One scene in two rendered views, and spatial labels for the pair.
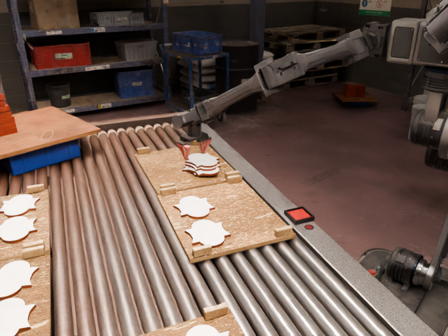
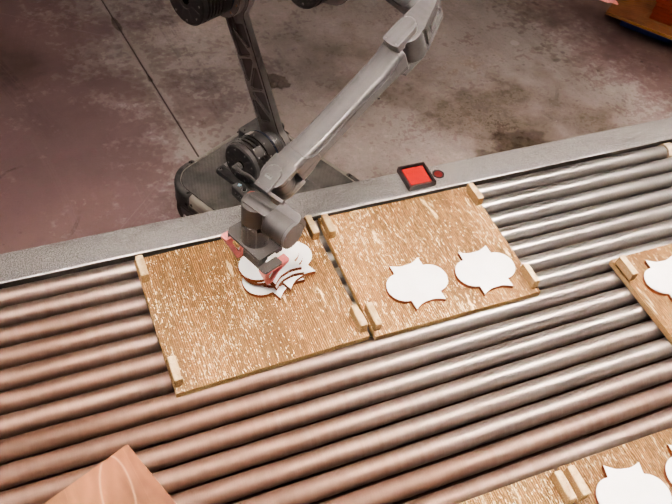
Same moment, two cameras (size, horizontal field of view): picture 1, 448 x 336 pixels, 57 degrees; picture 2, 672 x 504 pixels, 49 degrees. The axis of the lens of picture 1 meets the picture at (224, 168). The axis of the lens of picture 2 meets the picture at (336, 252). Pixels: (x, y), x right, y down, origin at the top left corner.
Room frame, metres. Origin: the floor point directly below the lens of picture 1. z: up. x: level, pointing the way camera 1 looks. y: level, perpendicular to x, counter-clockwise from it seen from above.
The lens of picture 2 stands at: (1.54, 1.11, 2.21)
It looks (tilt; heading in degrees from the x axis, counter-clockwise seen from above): 49 degrees down; 264
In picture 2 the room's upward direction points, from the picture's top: 9 degrees clockwise
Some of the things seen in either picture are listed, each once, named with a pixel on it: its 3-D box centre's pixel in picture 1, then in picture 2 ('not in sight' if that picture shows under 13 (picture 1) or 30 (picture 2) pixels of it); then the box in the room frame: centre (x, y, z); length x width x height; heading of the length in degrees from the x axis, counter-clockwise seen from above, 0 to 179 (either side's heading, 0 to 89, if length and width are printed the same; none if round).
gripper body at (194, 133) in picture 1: (194, 130); (255, 231); (1.60, 0.12, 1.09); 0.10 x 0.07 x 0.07; 135
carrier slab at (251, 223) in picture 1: (221, 215); (426, 256); (1.21, 0.01, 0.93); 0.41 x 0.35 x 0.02; 22
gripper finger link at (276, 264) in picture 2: (188, 149); (265, 265); (1.57, 0.15, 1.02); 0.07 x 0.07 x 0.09; 45
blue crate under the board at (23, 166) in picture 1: (33, 146); not in sight; (1.73, 0.87, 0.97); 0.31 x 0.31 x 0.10; 45
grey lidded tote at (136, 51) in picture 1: (136, 49); not in sight; (5.74, 1.19, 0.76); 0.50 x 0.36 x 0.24; 126
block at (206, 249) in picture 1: (202, 251); (529, 275); (0.98, 0.06, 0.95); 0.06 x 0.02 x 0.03; 112
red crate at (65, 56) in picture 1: (60, 53); not in sight; (5.28, 2.06, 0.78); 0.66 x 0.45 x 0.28; 120
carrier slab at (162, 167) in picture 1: (185, 166); (249, 299); (1.60, 0.17, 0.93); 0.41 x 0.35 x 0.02; 23
